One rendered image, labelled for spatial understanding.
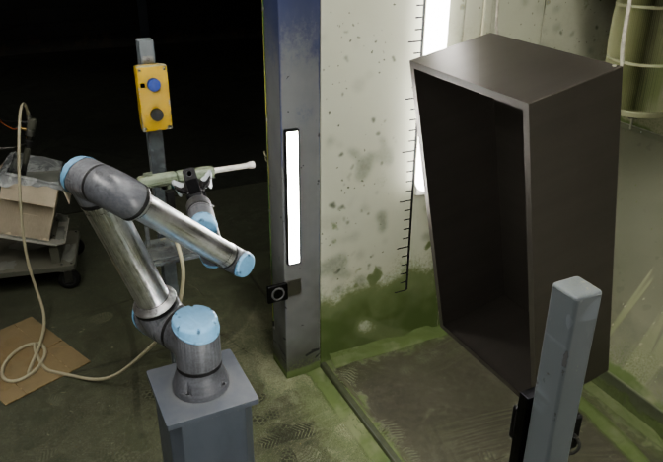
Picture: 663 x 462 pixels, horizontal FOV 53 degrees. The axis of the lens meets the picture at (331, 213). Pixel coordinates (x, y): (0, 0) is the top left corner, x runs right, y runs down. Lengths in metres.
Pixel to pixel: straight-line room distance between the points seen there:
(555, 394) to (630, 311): 2.41
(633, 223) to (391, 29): 1.55
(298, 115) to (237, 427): 1.26
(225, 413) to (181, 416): 0.14
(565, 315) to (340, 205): 2.15
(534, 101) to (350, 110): 1.15
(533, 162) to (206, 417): 1.28
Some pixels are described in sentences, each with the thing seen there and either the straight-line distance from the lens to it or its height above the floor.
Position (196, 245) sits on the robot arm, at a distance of 2.13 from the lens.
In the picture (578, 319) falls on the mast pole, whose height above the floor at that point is 1.61.
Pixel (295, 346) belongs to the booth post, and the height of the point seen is 0.18.
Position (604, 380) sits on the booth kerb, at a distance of 3.47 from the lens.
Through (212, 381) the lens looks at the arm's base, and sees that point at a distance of 2.29.
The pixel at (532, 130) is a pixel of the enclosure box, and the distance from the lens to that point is 1.97.
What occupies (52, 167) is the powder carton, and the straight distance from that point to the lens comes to 4.47.
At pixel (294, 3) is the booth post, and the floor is 1.78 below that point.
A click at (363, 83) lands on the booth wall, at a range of 2.91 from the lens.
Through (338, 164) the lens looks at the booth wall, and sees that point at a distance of 2.97.
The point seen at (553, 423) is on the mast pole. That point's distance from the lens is 1.09.
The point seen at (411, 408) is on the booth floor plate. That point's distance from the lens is 3.20.
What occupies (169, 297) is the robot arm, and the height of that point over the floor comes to 0.94.
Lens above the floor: 2.12
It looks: 25 degrees down
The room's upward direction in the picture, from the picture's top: 1 degrees clockwise
